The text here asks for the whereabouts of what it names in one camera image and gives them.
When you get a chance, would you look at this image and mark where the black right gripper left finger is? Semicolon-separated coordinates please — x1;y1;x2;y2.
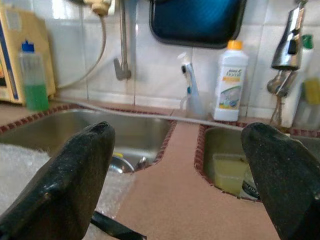
0;121;116;240

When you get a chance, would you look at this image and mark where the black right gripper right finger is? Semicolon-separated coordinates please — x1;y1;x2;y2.
240;122;320;240

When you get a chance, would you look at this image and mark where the round steel dish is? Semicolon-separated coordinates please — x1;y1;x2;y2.
108;152;136;175

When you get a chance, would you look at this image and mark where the steel spoon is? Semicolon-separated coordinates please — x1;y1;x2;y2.
135;155;149;171

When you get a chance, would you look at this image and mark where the chrome kitchen faucet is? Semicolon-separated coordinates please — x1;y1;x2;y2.
266;0;307;126

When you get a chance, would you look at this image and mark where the clear bubble wrap sheet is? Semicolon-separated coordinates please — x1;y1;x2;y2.
0;143;137;226

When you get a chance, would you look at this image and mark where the black tape strip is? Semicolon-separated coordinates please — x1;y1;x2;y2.
90;211;148;240

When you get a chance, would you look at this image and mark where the large steel sink basin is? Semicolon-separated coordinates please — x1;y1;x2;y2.
199;124;320;201

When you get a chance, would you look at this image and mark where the white bottle green cap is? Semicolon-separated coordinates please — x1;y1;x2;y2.
293;34;320;128

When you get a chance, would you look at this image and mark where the small steel sink basin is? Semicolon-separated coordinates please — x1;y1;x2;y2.
0;107;176;173

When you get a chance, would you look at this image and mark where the green liquid bottle blue cap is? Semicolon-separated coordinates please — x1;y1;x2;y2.
19;39;50;112

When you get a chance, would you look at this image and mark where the white detergent bottle orange cap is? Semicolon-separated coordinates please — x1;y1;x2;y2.
212;39;250;122

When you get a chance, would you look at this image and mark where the small white spray bottle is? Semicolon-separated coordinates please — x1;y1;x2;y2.
177;51;210;121

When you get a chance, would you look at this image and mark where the beige water ionizer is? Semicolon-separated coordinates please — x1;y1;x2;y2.
0;6;56;105

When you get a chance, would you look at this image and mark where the grey tap spout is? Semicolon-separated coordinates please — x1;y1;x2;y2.
113;0;133;81

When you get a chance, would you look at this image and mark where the dark hanging tray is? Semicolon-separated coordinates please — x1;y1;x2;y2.
149;0;248;50

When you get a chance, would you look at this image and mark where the beige tap fitting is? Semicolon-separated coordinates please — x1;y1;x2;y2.
83;0;116;16

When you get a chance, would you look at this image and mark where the grey hose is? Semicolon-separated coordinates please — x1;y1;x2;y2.
49;97;245;130

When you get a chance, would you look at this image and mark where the white hose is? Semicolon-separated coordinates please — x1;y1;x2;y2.
56;13;108;90

